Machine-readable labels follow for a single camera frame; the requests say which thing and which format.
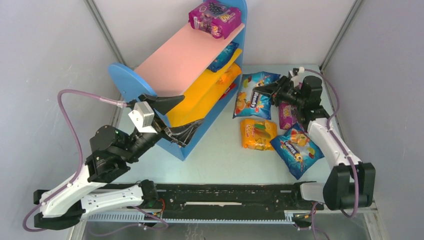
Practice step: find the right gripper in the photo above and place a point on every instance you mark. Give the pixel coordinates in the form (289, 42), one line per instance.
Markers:
(280, 93)

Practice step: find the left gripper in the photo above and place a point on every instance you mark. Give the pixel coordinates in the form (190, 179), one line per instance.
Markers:
(156, 122)

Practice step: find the blue Blendy candy bag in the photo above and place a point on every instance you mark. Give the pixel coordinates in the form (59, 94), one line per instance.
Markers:
(249, 102)

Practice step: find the blue Slendy candy bag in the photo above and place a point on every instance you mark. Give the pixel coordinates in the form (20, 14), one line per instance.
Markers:
(297, 150)

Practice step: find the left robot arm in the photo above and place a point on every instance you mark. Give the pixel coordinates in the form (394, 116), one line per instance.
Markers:
(112, 152)

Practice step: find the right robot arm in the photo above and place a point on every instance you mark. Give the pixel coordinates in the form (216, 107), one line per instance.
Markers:
(350, 184)

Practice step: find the purple candy bag near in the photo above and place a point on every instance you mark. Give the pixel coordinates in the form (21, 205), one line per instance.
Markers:
(287, 116)

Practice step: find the red candy bag in shelf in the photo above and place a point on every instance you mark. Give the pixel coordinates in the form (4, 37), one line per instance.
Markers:
(230, 88)

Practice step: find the orange candy bag in shelf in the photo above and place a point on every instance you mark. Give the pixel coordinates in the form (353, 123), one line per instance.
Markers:
(230, 74)

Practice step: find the orange candy bag on table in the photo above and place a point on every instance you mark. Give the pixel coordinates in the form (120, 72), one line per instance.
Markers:
(257, 134)

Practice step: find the blue candy bag in shelf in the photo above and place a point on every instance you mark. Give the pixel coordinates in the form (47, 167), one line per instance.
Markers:
(224, 57)

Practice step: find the blue wooden shelf unit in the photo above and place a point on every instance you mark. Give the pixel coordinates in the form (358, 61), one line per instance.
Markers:
(179, 67)

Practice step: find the purple candy bag on shelf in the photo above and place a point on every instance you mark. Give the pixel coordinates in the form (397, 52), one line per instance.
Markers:
(215, 18)

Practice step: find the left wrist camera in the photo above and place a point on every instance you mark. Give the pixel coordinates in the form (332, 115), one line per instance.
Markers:
(142, 117)

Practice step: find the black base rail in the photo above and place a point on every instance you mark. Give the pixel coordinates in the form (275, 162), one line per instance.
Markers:
(228, 203)

